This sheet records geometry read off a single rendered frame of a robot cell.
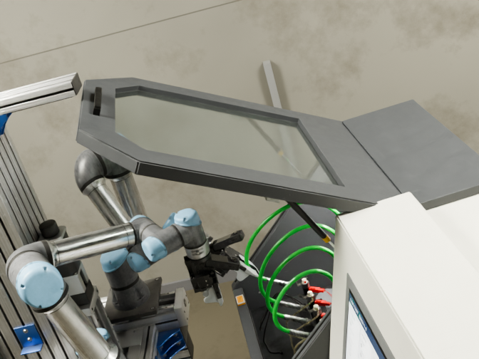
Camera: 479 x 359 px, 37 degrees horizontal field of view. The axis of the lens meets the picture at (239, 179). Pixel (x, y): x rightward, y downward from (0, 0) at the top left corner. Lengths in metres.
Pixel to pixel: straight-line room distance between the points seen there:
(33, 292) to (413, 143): 1.28
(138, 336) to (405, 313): 1.43
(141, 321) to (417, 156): 1.25
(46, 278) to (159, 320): 0.93
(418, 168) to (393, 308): 0.72
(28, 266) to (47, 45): 2.22
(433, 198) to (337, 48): 2.02
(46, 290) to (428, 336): 1.01
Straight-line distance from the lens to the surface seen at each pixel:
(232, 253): 2.43
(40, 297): 2.00
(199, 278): 2.25
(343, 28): 3.96
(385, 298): 1.67
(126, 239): 2.22
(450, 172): 2.21
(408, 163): 2.29
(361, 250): 1.83
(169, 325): 2.85
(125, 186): 2.65
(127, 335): 2.85
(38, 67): 4.11
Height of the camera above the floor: 2.58
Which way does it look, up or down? 27 degrees down
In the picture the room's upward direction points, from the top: 16 degrees counter-clockwise
